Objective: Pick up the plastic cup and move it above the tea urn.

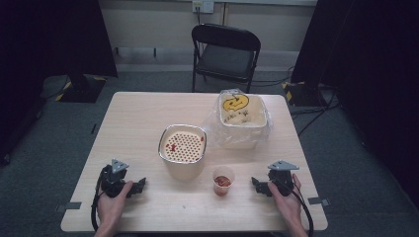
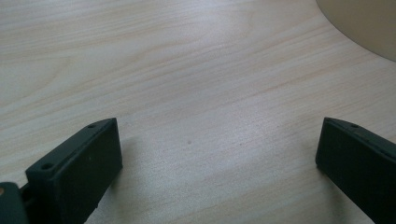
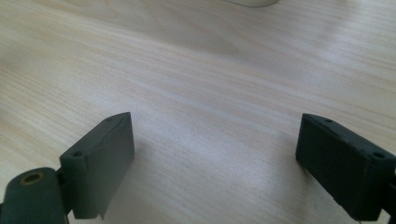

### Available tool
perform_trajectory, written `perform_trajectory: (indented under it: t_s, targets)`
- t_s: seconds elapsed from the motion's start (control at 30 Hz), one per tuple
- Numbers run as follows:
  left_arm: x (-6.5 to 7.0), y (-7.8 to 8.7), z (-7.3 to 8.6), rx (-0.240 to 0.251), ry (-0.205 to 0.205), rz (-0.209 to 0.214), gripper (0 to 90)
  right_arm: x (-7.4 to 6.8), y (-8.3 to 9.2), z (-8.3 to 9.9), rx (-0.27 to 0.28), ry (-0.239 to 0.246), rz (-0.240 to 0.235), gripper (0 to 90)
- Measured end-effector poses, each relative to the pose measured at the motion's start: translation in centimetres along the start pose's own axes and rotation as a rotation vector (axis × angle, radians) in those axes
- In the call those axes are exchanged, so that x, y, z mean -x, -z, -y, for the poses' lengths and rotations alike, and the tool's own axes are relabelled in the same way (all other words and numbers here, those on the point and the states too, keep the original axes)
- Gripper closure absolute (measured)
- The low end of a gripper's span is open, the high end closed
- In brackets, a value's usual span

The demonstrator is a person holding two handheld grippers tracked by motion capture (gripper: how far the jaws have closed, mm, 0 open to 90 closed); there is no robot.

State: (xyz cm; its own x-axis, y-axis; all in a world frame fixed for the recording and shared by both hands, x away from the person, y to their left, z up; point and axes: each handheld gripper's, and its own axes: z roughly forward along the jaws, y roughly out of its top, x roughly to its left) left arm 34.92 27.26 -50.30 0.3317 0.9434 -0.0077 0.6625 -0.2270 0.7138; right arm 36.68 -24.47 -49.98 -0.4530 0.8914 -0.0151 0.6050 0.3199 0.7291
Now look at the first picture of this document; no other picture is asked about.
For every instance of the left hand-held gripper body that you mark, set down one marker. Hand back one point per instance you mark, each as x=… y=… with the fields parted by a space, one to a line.
x=113 y=184

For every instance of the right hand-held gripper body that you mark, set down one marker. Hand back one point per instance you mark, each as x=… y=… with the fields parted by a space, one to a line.
x=282 y=179

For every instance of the person's left hand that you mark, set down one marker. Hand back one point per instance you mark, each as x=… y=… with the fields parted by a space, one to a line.
x=111 y=207

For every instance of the person's right hand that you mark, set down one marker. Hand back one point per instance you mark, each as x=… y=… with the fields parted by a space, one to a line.
x=286 y=205

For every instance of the small clear cup with red sauce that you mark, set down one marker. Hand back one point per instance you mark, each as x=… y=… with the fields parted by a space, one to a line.
x=223 y=182

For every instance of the grey table clamp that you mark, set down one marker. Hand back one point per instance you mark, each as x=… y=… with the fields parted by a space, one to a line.
x=68 y=206
x=318 y=201

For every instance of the cream container with perforated strainer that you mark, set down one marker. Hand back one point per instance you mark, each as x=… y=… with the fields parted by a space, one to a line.
x=183 y=148

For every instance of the cream bin with plastic bag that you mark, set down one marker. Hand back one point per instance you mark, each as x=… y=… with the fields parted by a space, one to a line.
x=242 y=113

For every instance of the black stand base with hazard tape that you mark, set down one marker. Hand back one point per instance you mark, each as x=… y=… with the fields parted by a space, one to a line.
x=82 y=89
x=301 y=94

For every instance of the black folding chair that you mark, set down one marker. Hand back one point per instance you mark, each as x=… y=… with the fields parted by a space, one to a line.
x=225 y=59

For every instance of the black curtain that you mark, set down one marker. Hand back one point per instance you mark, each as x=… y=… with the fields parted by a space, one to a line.
x=369 y=65
x=49 y=36

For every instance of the white wall outlet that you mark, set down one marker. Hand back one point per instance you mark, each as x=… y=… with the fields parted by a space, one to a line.
x=202 y=6

